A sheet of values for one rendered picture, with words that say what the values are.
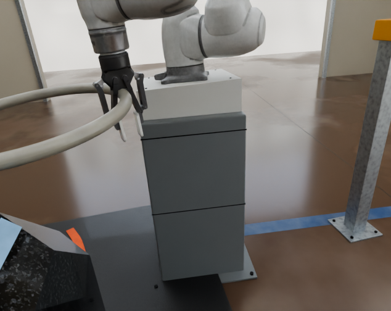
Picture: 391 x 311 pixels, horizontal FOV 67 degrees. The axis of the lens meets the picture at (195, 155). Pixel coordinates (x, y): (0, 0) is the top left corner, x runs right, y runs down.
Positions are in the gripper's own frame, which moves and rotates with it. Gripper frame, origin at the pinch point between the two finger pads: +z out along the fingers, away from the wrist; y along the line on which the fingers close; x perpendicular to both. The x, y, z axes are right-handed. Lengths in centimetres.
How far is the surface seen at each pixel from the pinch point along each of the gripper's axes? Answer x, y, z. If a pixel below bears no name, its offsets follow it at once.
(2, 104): -20.6, 29.5, -9.5
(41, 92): -21.3, 18.6, -10.4
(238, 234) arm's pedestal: -6, -38, 66
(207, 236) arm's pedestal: -11, -25, 64
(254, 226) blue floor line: -28, -65, 92
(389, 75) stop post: 6, -113, 8
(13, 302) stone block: 40, 31, 5
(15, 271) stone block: 34.4, 30.9, 4.5
